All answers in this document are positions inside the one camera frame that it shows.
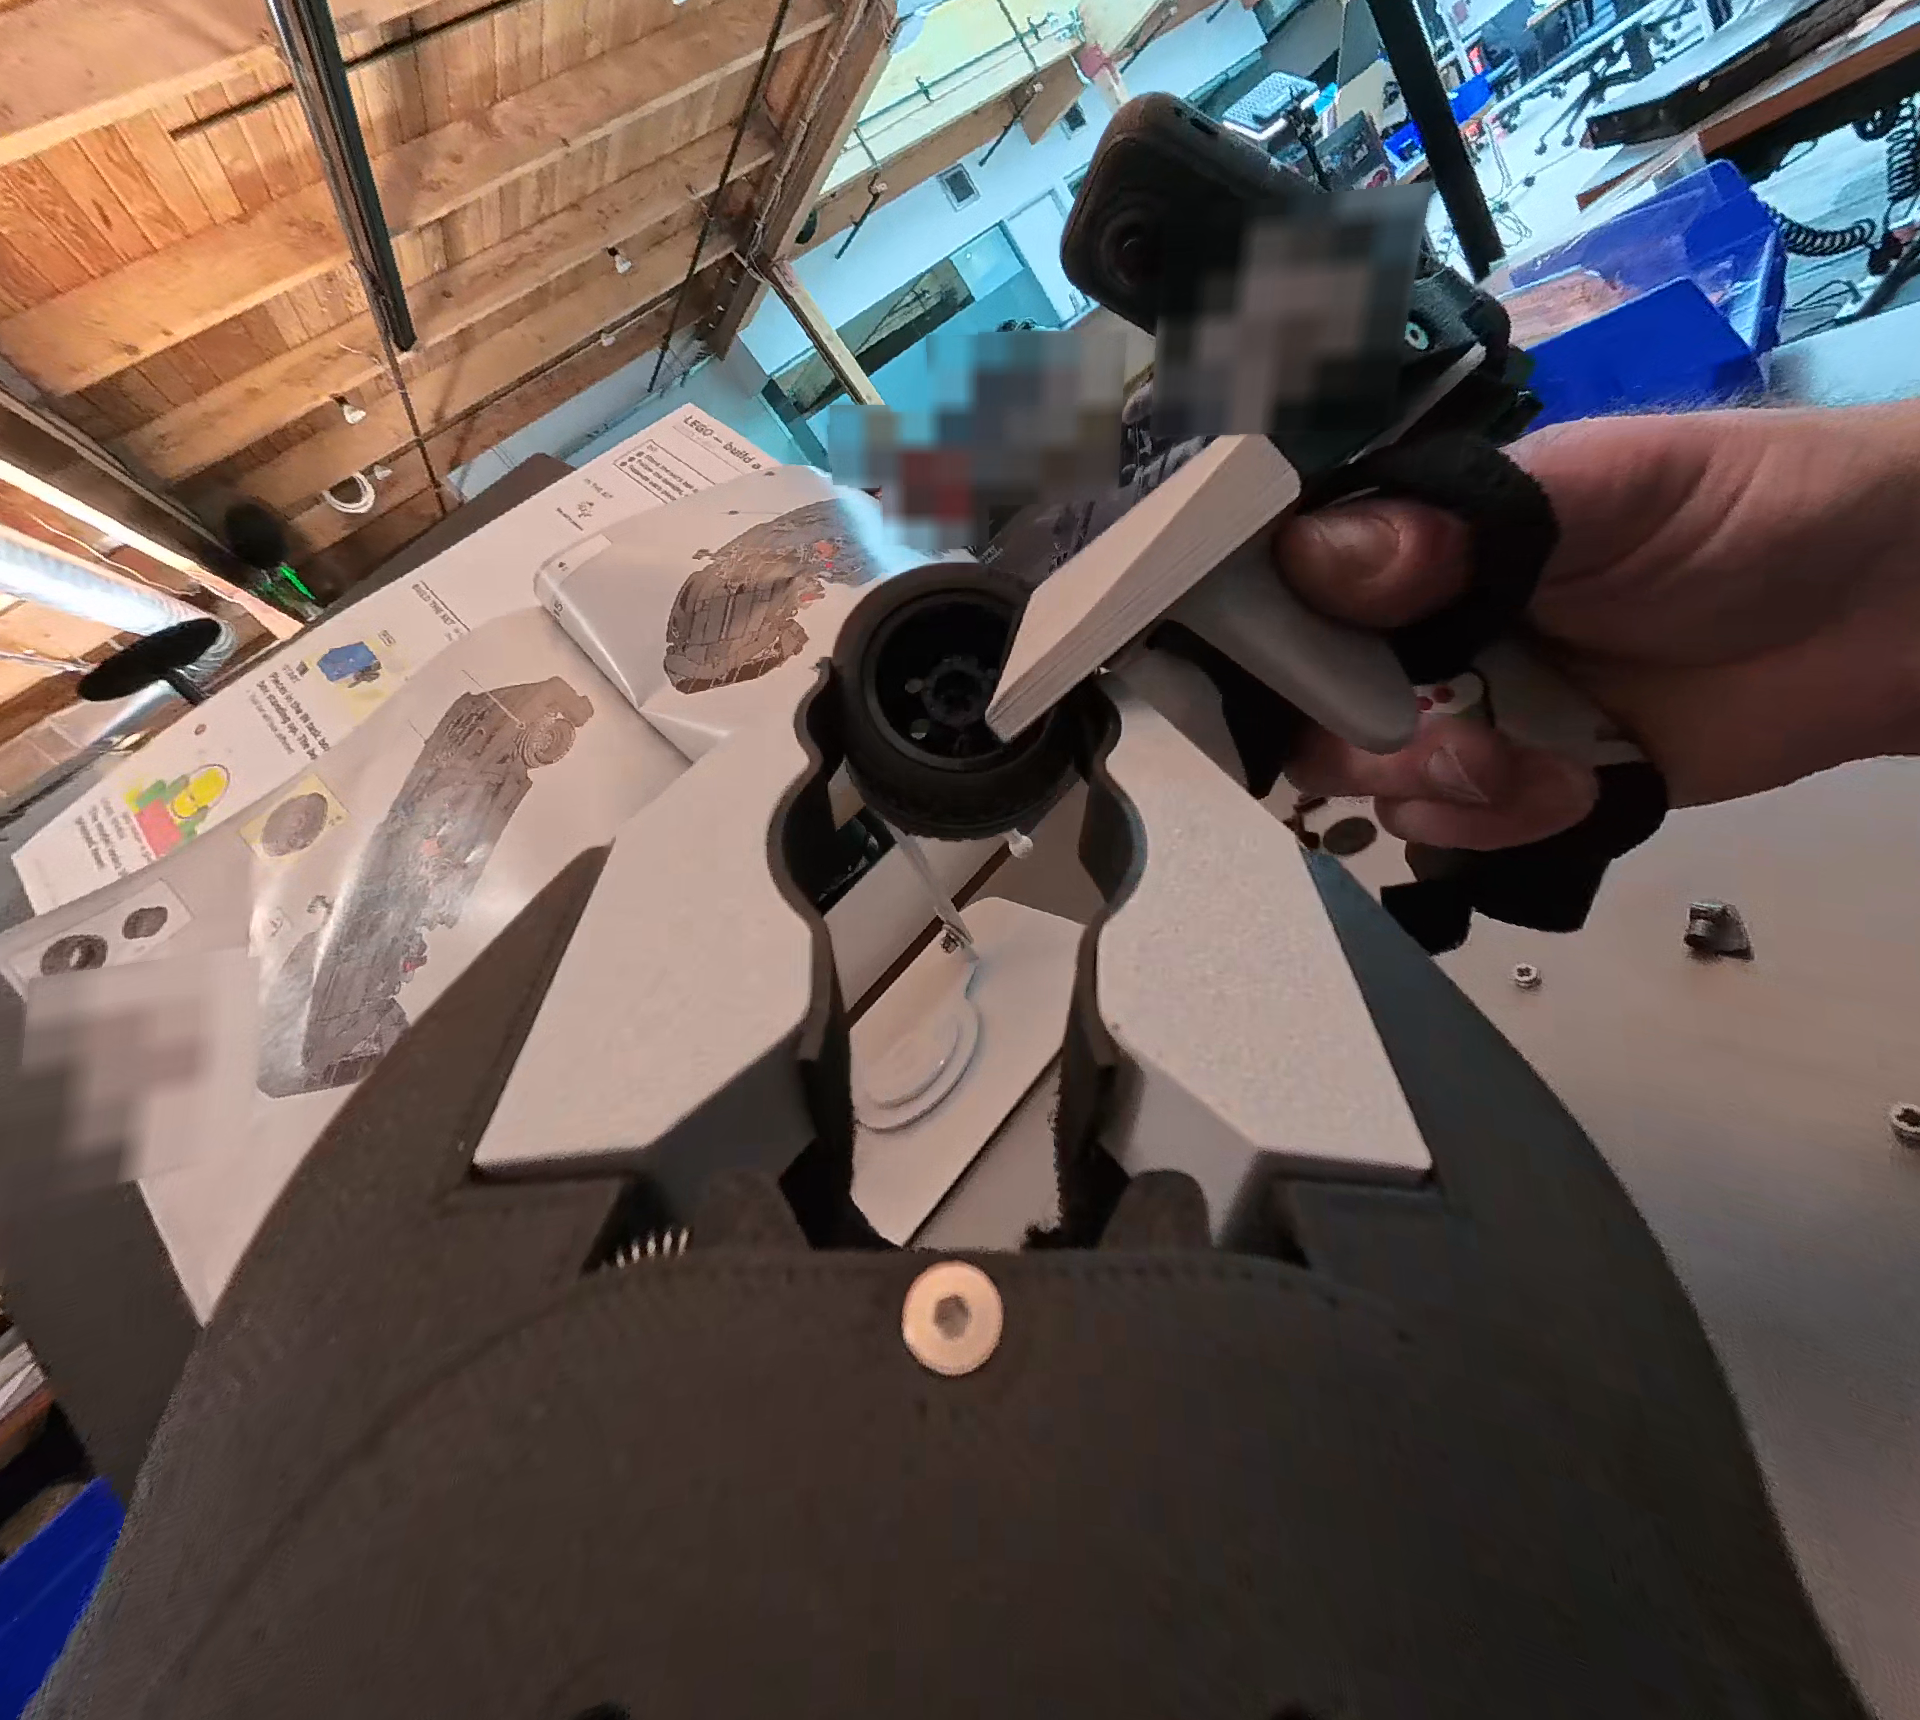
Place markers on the black lego wheel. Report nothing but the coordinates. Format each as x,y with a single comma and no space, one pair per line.
915,730

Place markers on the printed task instruction sheet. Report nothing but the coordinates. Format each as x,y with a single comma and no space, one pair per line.
225,730

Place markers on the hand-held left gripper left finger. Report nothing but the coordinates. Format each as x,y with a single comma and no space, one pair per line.
661,985

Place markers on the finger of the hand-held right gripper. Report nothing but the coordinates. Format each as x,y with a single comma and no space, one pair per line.
1141,564

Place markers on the open instruction book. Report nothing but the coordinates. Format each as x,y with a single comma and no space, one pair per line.
450,851

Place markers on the person's right hand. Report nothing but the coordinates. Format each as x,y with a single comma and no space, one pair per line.
1724,595

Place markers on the small dark lego piece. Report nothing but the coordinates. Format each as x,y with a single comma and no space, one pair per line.
1719,929

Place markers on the black ceiling track bar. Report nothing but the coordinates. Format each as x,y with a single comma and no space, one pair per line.
322,101

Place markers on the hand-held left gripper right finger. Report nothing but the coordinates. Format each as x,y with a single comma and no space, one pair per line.
1244,1001

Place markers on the white book stand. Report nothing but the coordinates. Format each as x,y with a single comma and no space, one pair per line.
961,1150

